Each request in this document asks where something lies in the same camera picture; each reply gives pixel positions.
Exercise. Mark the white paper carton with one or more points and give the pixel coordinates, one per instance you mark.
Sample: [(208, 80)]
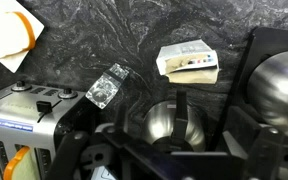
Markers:
[(187, 55)]

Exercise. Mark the black steel coffee maker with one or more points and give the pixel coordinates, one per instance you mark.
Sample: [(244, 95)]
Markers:
[(244, 83)]

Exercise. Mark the silver four-slot toaster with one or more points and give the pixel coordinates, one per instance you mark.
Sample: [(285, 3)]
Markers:
[(14, 116)]

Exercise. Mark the white square plate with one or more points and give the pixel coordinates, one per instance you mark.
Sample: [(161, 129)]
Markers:
[(12, 64)]

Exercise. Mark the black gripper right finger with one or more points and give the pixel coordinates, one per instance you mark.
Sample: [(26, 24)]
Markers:
[(242, 125)]

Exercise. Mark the steel coffee carafe black lid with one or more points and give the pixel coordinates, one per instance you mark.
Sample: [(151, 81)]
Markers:
[(274, 86)]

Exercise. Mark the white bread slice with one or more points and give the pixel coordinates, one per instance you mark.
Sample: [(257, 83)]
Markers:
[(20, 166), (4, 33)]

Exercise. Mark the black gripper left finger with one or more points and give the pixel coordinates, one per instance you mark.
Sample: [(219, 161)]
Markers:
[(122, 116)]

